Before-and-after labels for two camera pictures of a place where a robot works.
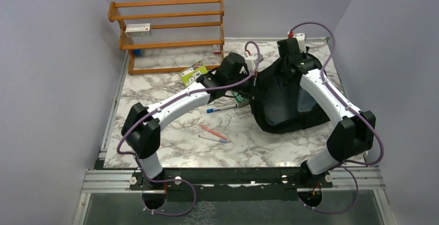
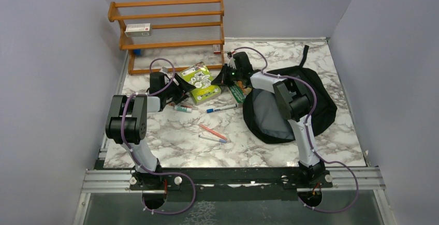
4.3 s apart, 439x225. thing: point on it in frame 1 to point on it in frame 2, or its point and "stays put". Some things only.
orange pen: x=213 y=132 stays put
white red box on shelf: x=138 y=29 stays put
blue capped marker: x=221 y=108 stays put
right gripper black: x=304 y=55 to x=222 y=79
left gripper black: x=248 y=90 to x=181 y=89
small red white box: x=216 y=48 stays put
